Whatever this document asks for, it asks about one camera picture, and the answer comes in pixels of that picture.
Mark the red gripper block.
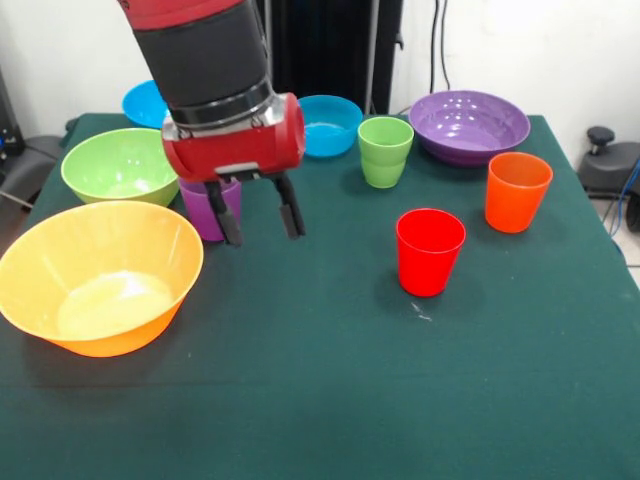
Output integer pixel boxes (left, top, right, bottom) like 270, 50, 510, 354
160, 92, 307, 248

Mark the red plastic cup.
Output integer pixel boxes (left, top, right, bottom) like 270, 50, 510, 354
395, 208, 467, 298

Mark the orange plastic cup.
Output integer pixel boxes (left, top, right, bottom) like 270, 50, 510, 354
484, 152, 555, 235

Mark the purple plastic cup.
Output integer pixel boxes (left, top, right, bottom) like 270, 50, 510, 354
178, 177, 244, 243

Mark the small blue plastic bowl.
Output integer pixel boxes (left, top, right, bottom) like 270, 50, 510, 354
297, 94, 364, 159

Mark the ridged green plastic cup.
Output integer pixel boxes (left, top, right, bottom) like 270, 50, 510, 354
357, 116, 415, 190

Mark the green plastic bowl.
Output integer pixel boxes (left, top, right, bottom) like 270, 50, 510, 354
60, 127, 182, 208

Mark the large blue plastic bowl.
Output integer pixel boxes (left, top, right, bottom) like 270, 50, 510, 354
121, 79, 171, 130

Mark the dark green tablecloth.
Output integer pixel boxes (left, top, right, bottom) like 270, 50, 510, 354
0, 112, 640, 480

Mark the orange plastic bowl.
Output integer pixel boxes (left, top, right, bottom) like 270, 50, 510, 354
0, 200, 205, 359

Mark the purple plastic bowl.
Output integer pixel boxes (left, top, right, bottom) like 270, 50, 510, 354
407, 89, 532, 169

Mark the black equipment box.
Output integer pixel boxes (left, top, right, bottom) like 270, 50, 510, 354
0, 67, 26, 161

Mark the grey pedestal foot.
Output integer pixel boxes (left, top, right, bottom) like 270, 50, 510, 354
579, 125, 640, 201
0, 134, 66, 209

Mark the black wall cable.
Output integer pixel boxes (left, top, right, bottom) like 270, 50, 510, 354
432, 0, 454, 94

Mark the blue cable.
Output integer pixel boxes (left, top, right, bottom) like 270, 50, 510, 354
604, 159, 640, 236

